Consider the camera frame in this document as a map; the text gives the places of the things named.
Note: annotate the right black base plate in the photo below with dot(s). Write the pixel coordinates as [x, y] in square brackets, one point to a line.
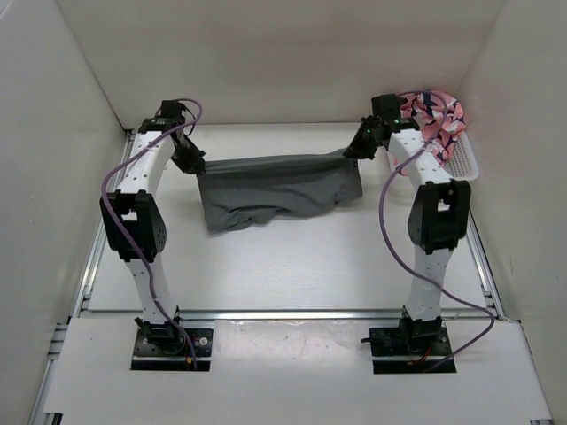
[401, 350]

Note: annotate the white plastic basket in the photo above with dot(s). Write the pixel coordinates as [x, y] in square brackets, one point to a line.
[462, 165]

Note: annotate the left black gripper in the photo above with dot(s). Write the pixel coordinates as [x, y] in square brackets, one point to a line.
[194, 160]

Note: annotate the grey shorts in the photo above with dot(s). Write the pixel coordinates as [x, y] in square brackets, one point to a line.
[243, 192]

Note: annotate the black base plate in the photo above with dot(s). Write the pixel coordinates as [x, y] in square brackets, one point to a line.
[401, 350]
[164, 348]

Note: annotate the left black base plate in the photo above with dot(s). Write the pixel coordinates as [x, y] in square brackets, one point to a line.
[164, 348]

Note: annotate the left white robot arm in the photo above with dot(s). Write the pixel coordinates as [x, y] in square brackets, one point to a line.
[134, 226]

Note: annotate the aluminium frame rail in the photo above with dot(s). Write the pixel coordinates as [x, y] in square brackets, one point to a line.
[290, 315]

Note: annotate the pink patterned shorts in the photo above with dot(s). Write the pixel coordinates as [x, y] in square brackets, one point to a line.
[440, 118]

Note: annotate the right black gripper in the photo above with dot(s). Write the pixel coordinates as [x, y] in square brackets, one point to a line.
[357, 150]

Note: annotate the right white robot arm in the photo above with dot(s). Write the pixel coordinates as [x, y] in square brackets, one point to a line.
[438, 217]

